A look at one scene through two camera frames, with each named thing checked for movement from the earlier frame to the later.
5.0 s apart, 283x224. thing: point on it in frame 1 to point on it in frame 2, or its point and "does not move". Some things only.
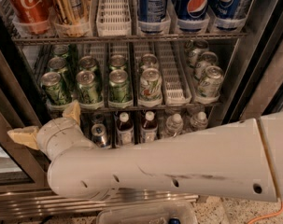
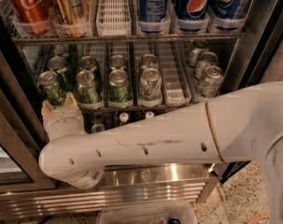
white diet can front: x=150 y=88 does not move
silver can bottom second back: x=98 y=118 does not move
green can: x=54 y=94 does not move
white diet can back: x=149 y=61 does not move
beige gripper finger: x=73 y=111 to x=70 y=101
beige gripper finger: x=26 y=134 to x=46 y=108
